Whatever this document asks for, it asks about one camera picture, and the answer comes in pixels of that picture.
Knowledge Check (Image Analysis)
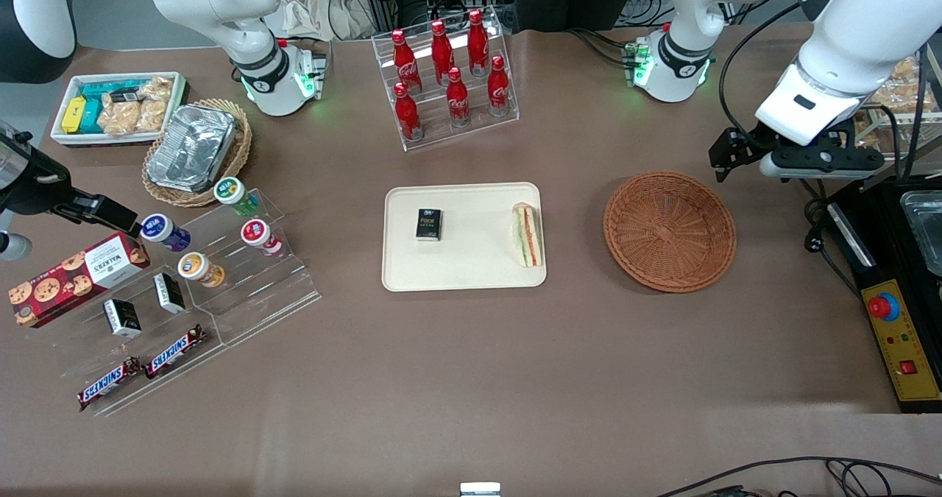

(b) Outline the red cola bottle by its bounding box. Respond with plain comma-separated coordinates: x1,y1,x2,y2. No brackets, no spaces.
487,55,511,118
390,29,422,94
394,82,422,142
446,67,471,127
431,20,456,85
467,9,491,78

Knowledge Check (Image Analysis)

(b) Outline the clear bag of crackers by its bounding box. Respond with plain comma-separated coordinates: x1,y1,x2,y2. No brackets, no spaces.
136,76,174,134
97,92,142,136

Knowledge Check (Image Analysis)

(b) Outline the brown round wicker basket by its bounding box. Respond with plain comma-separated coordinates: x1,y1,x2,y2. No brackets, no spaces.
603,171,737,293

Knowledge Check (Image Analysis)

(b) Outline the teal snack box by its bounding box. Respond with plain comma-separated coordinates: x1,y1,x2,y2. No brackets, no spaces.
79,80,152,102
77,98,105,134

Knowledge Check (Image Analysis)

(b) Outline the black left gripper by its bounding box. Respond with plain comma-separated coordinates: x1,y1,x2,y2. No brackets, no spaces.
709,125,847,183

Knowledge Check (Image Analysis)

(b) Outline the yellow control panel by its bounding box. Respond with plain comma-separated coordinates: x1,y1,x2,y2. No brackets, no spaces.
861,279,942,403

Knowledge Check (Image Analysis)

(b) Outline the red Walkers cookie box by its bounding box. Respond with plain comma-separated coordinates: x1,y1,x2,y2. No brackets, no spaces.
8,232,151,328

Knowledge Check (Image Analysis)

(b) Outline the beige plastic tray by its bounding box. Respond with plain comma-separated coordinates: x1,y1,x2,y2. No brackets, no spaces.
381,182,548,292

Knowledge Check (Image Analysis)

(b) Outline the black power cable with plug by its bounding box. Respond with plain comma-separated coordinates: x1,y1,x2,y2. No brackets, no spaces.
793,177,863,300

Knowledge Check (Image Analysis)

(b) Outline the light tan wicker basket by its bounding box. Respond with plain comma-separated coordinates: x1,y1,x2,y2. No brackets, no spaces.
141,99,253,208

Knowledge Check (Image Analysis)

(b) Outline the black sealing machine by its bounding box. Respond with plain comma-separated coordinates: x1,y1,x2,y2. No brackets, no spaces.
824,175,942,415

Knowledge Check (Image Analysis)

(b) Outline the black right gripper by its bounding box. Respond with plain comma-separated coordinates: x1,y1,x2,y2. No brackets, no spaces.
0,123,142,238

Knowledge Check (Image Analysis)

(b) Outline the clear acrylic bottle rack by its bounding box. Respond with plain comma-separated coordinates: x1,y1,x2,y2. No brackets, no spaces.
371,5,520,152

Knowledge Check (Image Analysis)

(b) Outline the white plastic bin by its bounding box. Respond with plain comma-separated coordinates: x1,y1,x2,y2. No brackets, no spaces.
50,71,189,148

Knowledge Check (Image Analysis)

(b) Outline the small black box gold print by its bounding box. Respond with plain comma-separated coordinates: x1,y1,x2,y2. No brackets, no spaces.
415,208,443,242

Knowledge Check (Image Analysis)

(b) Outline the crumpled beige cloth bag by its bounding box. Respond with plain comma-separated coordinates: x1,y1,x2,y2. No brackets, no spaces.
280,0,378,41

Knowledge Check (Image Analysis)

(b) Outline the silver foil tray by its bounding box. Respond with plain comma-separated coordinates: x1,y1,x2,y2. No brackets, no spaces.
146,104,237,193

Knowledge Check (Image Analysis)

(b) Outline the Snickers chocolate bar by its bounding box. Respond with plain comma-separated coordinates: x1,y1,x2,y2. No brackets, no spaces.
77,356,142,412
144,325,206,379

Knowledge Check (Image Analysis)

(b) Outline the orange cup blue lid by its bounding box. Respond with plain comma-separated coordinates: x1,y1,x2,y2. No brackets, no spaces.
177,252,226,289

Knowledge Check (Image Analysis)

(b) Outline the clear acrylic stepped display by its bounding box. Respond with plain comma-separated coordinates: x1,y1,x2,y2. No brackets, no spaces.
44,188,322,418

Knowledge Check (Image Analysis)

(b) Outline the triangle sandwich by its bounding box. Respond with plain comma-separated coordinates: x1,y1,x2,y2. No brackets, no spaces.
512,202,544,269

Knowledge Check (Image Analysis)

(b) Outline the yellow snack box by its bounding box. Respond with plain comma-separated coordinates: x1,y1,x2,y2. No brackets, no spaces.
61,96,88,135

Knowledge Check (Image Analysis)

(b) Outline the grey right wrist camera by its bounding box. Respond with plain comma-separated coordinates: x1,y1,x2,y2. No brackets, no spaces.
0,231,34,262

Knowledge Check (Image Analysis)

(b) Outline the green lid cup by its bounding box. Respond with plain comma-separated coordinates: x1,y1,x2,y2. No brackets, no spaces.
213,177,260,216

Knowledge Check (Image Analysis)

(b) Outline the black cable along table edge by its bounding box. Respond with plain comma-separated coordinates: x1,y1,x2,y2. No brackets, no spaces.
655,456,942,497

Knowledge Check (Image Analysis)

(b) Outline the red emergency stop button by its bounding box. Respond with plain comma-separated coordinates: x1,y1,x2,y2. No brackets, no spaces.
867,292,900,322

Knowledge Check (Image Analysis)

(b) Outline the small black white box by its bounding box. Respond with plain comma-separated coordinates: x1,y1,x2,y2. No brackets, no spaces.
102,298,142,338
152,272,186,314

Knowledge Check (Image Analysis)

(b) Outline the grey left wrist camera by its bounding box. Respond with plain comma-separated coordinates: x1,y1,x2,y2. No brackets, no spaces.
760,147,885,182

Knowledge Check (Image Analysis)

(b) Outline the red lid cup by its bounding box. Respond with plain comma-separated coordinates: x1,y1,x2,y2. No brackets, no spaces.
241,219,283,256

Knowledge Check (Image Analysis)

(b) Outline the white base connector block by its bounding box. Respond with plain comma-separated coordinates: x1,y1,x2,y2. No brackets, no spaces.
297,43,333,102
622,37,656,89

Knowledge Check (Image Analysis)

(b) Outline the white wire snack rack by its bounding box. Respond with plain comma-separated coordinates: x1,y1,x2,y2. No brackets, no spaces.
846,33,942,163

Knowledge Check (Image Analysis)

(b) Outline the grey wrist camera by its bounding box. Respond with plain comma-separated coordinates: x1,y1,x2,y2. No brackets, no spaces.
0,231,34,262
760,147,885,182

